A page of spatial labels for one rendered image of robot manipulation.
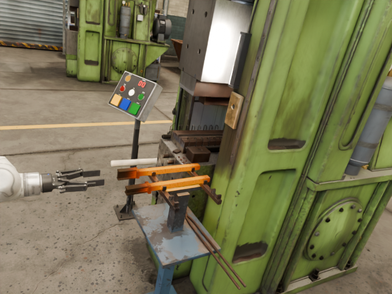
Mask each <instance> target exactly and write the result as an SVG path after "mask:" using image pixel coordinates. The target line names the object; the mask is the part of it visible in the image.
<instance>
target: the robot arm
mask: <svg viewBox="0 0 392 294"><path fill-rule="evenodd" d="M82 176H83V177H95V176H100V169H99V170H85V171H83V169H81V168H78V169H70V170H57V171H56V174H55V175H53V176H52V174H51V173H42V174H41V175H40V174H39V172H34V173H18V172H17V170H16V168H15V167H14V166H13V165H12V164H11V163H10V162H9V161H8V159H7V158H6V157H4V156H0V202H5V201H11V200H16V199H18V198H22V197H29V196H35V195H40V194H41V191H42V193H48V192H52V191H53V189H58V190H59V193H60V194H62V193H67V192H77V191H86V190H87V189H88V187H95V186H103V185H104V179H103V178H101V179H95V180H86V182H83V181H70V180H72V179H75V178H78V177H82ZM23 178H24V182H23Z"/></svg>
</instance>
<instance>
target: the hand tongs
mask: <svg viewBox="0 0 392 294"><path fill-rule="evenodd" d="M185 218H186V220H187V222H188V224H189V225H190V226H191V228H192V229H193V231H194V232H195V233H196V235H197V236H198V237H199V238H200V240H201V241H202V242H203V244H204V245H205V247H206V248H207V249H208V250H209V252H210V253H211V254H212V255H213V257H214V258H215V260H216V261H217V262H218V264H219V265H220V266H221V267H222V269H223V270H224V271H225V272H226V274H227V275H228V277H229V278H230V279H231V280H232V282H233V283H234V284H235V286H236V287H237V289H238V290H240V289H241V287H240V286H239V285H238V284H237V282H236V281H235V280H234V279H233V277H232V276H231V275H230V274H229V272H228V271H227V269H226V268H225V267H224V266H223V264H222V263H221V262H220V261H219V259H218V258H217V256H216V255H215V254H214V252H213V251H212V250H211V249H210V248H209V246H208V245H207V244H206V242H205V241H204V240H203V238H202V237H201V236H200V234H199V233H198V232H197V231H196V229H195V228H194V226H193V225H192V224H191V222H190V221H189V219H190V220H191V221H192V222H193V223H194V225H195V226H196V227H197V228H198V229H199V231H200V232H201V233H202V234H203V235H204V237H205V238H206V239H207V241H208V242H209V243H210V245H211V246H212V247H213V248H214V250H215V251H216V252H217V253H218V254H219V256H220V257H221V259H222V260H223V261H224V262H225V264H226V265H227V266H228V267H229V269H230V270H231V271H232V272H233V274H234V275H235V276H236V278H237V279H238V280H239V281H240V283H241V284H242V285H243V286H244V287H245V288H246V284H245V283H244V282H243V281H242V279H241V278H240V277H239V276H238V274H237V273H236V272H235V270H234V269H233V268H232V267H231V266H230V264H229V263H228V262H227V261H226V259H225V258H224V257H223V255H222V254H221V253H220V252H219V250H218V249H217V248H216V247H215V245H214V244H213V243H212V242H211V241H210V239H209V238H208V236H207V235H206V234H205V233H204V232H203V230H202V229H201V228H200V227H199V226H198V224H197V223H196V222H195V221H194V219H193V218H191V217H190V216H189V215H188V214H187V211H186V214H185ZM188 218H189V219H188Z"/></svg>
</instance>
